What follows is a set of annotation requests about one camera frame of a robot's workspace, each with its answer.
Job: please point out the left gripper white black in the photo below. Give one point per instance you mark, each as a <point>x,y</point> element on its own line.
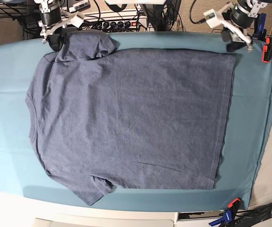
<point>240,15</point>

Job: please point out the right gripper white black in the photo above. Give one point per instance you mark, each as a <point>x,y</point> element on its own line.
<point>50,12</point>

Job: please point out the blue-grey heathered T-shirt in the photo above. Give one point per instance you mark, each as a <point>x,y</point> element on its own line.
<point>135,118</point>

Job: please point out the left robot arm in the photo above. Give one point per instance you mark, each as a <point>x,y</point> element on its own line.
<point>263,5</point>

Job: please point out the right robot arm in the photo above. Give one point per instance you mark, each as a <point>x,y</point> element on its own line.
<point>52,23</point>

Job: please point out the blue clamp top right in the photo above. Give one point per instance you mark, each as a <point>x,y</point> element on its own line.
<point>259,30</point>

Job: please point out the orange black clamp top right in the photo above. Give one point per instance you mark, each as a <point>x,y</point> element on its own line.
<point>267,50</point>

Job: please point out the white power strip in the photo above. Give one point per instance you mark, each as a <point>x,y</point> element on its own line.
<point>117,25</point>

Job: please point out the orange blue clamp bottom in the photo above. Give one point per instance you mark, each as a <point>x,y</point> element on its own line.
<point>228,215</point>

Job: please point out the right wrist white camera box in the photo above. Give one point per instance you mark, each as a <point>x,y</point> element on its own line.
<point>76,19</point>

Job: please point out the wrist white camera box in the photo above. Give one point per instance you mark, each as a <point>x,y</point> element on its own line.
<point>213,18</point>
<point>76,19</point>

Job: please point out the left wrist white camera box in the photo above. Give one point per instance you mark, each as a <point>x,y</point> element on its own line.
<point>213,18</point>

